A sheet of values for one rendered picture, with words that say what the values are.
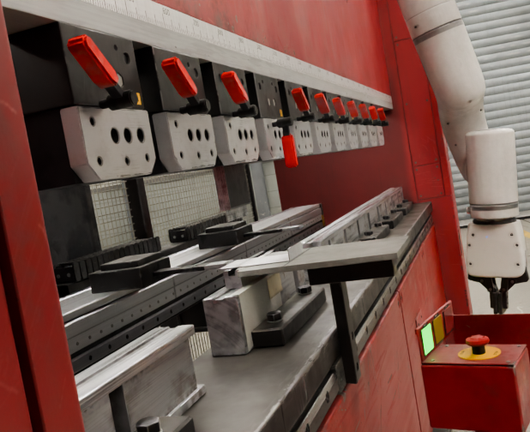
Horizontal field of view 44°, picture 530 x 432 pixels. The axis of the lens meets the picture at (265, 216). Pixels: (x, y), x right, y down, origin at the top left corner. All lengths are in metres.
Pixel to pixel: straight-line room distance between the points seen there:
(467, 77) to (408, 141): 2.07
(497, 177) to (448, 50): 0.23
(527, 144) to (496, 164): 7.68
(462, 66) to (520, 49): 7.76
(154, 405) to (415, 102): 2.62
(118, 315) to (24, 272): 0.96
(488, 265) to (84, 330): 0.71
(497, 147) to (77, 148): 0.75
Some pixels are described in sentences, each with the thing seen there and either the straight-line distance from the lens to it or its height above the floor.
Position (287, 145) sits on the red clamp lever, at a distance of 1.28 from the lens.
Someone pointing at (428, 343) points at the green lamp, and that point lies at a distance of 1.23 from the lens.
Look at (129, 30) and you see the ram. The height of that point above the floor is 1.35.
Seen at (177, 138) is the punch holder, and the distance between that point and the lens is 0.89.
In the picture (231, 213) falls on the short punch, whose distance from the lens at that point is 1.14.
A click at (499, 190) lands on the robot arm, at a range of 1.22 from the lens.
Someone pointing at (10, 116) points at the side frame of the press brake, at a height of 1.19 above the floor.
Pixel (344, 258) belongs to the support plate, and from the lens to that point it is 1.04.
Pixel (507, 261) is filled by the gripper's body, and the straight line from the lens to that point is 1.25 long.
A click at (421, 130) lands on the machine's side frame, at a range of 3.25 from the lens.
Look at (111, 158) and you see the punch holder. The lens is 0.74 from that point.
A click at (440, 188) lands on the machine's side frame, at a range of 3.25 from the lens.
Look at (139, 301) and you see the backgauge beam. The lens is 1.29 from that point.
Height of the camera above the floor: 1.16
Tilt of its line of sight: 4 degrees down
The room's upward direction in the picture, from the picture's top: 10 degrees counter-clockwise
